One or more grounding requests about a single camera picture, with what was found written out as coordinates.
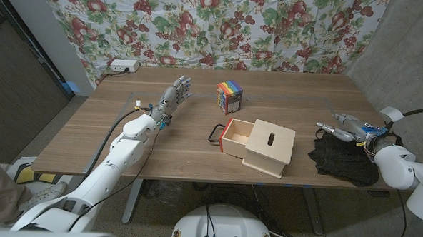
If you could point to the dark brown door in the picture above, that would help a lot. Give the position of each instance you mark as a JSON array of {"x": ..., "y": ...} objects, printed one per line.
[{"x": 16, "y": 88}]

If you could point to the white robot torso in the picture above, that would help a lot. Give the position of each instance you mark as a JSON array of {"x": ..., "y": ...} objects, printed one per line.
[{"x": 224, "y": 226}]

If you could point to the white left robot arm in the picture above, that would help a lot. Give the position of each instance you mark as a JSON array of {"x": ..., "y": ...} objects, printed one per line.
[{"x": 105, "y": 167}]

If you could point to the blue tape patch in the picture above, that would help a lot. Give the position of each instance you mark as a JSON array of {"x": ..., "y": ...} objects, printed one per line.
[{"x": 71, "y": 87}]

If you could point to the yellow and black object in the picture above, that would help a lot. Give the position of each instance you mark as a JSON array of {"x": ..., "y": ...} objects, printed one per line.
[{"x": 30, "y": 175}]

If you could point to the grey metal table leg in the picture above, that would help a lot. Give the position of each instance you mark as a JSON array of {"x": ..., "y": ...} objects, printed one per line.
[
  {"x": 313, "y": 212},
  {"x": 133, "y": 201}
]

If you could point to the rainbow card game box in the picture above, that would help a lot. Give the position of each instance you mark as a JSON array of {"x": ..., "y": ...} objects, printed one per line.
[{"x": 230, "y": 98}]

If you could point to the wooden box with slot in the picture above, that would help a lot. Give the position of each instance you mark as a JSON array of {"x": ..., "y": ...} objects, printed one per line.
[{"x": 269, "y": 146}]

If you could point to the black shorts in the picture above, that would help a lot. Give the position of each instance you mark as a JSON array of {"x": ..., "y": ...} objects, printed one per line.
[{"x": 338, "y": 161}]

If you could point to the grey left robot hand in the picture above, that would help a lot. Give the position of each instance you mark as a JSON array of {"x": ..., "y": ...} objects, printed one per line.
[{"x": 169, "y": 99}]

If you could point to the white power strip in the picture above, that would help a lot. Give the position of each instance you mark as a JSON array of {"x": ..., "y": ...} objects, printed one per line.
[{"x": 124, "y": 65}]

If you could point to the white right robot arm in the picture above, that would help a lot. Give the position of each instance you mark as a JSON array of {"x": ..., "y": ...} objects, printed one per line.
[{"x": 406, "y": 170}]

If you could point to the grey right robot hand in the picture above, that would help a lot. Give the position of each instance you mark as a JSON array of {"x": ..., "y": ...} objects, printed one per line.
[{"x": 356, "y": 129}]

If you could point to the white sneaker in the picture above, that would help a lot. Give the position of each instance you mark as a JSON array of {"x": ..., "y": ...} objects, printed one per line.
[{"x": 41, "y": 198}]

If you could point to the floral fruit backdrop cloth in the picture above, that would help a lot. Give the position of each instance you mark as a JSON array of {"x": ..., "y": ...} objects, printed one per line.
[{"x": 215, "y": 29}]

